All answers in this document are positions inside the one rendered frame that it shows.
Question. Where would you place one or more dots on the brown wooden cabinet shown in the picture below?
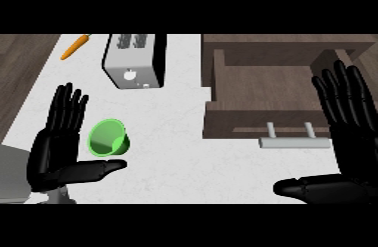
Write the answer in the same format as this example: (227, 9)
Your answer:
(295, 46)

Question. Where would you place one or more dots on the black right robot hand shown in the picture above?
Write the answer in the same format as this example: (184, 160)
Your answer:
(351, 137)

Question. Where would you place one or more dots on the green cup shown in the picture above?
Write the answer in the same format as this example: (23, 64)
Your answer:
(108, 137)

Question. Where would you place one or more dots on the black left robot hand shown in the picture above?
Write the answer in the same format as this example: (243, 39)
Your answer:
(53, 151)

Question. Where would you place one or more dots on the brown wooden drawer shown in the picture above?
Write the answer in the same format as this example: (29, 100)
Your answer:
(260, 122)
(267, 84)

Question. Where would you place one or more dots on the brown wooden drawer front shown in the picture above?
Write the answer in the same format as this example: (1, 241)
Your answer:
(260, 122)

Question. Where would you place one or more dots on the silver toaster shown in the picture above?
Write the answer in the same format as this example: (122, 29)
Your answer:
(133, 62)

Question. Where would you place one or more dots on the orange carrot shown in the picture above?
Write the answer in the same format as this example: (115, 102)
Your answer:
(74, 48)

